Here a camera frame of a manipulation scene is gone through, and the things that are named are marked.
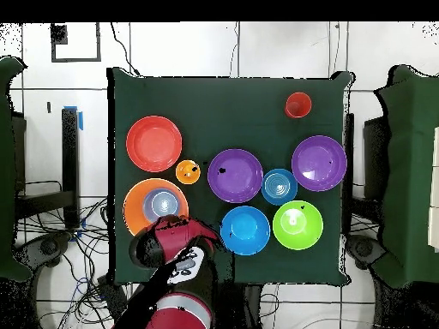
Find purple bowl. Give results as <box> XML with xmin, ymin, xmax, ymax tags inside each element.
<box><xmin>207</xmin><ymin>147</ymin><xmax>264</xmax><ymax>204</ymax></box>
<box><xmin>291</xmin><ymin>135</ymin><xmax>348</xmax><ymax>192</ymax></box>

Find orange cup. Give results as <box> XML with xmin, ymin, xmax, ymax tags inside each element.
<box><xmin>175</xmin><ymin>159</ymin><xmax>201</xmax><ymax>185</ymax></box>

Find small translucent blue bowl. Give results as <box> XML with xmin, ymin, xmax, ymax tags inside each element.
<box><xmin>141</xmin><ymin>187</ymin><xmax>181</xmax><ymax>224</ymax></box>
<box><xmin>261</xmin><ymin>168</ymin><xmax>299</xmax><ymax>206</ymax></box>

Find large orange bowl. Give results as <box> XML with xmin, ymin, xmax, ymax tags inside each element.
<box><xmin>123</xmin><ymin>177</ymin><xmax>189</xmax><ymax>236</ymax></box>

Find dark green tablecloth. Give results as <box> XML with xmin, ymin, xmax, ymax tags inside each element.
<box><xmin>107</xmin><ymin>67</ymin><xmax>354</xmax><ymax>287</ymax></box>

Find red shallow bowl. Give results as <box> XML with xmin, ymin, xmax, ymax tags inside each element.
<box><xmin>125</xmin><ymin>115</ymin><xmax>183</xmax><ymax>172</ymax></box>

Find green bowl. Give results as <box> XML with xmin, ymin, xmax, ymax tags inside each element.
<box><xmin>272</xmin><ymin>200</ymin><xmax>324</xmax><ymax>251</ymax></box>

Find red cup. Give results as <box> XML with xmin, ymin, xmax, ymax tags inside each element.
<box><xmin>284</xmin><ymin>91</ymin><xmax>313</xmax><ymax>120</ymax></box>

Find black metal stand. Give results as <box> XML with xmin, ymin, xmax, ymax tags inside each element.
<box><xmin>15</xmin><ymin>107</ymin><xmax>81</xmax><ymax>229</ymax></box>

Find blue tape strip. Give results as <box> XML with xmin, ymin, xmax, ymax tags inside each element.
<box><xmin>63</xmin><ymin>105</ymin><xmax>84</xmax><ymax>131</ymax></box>

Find black power brick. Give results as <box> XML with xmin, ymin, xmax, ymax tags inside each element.
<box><xmin>97</xmin><ymin>273</ymin><xmax>131</xmax><ymax>323</ymax></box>

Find green cloth side table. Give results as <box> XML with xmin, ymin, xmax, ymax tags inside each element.
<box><xmin>0</xmin><ymin>56</ymin><xmax>33</xmax><ymax>282</ymax></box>
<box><xmin>371</xmin><ymin>64</ymin><xmax>439</xmax><ymax>289</ymax></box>

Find white box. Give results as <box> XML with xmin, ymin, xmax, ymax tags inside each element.
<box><xmin>426</xmin><ymin>126</ymin><xmax>439</xmax><ymax>253</ymax></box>

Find tangled floor cables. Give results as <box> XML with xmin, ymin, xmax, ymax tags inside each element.
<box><xmin>15</xmin><ymin>198</ymin><xmax>128</xmax><ymax>329</ymax></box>

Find black pedestal leg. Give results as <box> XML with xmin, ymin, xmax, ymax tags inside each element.
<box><xmin>346</xmin><ymin>234</ymin><xmax>388</xmax><ymax>270</ymax></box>
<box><xmin>15</xmin><ymin>232</ymin><xmax>73</xmax><ymax>268</ymax></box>

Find black floor cable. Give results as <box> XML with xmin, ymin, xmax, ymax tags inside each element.
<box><xmin>110</xmin><ymin>22</ymin><xmax>141</xmax><ymax>77</ymax></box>

